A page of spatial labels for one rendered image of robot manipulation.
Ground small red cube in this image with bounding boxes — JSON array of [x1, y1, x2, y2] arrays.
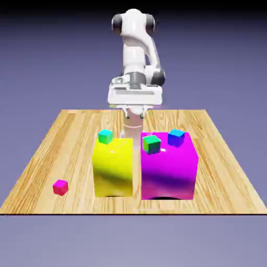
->
[[52, 179, 69, 196]]

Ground large magenta box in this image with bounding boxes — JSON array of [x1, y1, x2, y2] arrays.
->
[[140, 131, 199, 201]]

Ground large yellow box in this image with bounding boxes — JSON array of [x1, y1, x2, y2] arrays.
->
[[92, 137, 134, 198]]

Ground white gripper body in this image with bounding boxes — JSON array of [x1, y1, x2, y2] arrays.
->
[[107, 82, 163, 111]]

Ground small green cube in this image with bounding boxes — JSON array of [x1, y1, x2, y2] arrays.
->
[[142, 135, 162, 155]]

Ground small blue cube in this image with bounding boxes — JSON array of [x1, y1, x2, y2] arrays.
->
[[167, 128, 186, 148]]

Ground small teal cube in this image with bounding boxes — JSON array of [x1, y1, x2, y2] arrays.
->
[[98, 129, 114, 145]]

